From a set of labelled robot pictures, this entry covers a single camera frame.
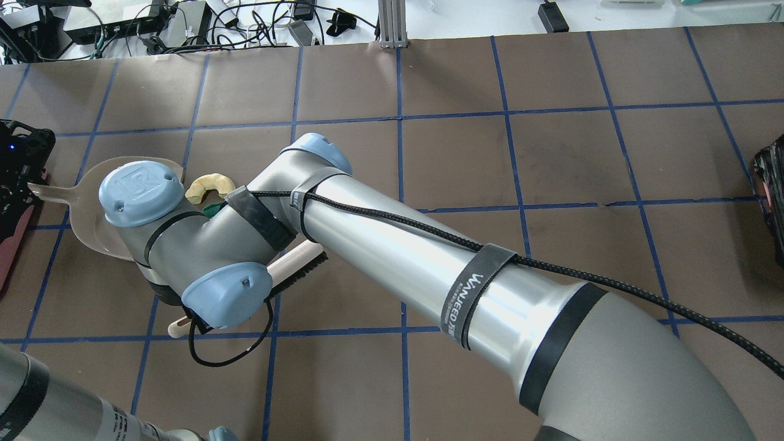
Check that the beige plastic dustpan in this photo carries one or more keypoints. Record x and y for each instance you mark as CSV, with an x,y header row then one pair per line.
x,y
85,211

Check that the yellow crescent trash piece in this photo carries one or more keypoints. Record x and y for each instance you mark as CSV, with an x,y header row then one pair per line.
x,y
214,182

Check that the green trash piece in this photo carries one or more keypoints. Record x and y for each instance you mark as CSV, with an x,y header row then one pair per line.
x,y
211,210

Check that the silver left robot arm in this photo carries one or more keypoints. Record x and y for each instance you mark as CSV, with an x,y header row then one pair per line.
x,y
36,404

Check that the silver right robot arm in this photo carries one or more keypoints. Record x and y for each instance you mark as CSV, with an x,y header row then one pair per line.
x,y
592,365

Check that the pink bin black liner left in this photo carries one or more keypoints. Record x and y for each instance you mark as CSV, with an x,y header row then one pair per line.
x,y
10,246

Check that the black lined bin right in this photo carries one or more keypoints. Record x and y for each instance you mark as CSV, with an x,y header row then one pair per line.
x,y
767,163

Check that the black power adapter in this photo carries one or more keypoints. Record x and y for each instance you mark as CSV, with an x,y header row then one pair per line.
x,y
552,18

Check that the black network switch box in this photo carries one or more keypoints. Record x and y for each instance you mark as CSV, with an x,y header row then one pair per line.
x,y
84,25

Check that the aluminium frame post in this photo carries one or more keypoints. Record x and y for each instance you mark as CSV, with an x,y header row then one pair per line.
x,y
391,25

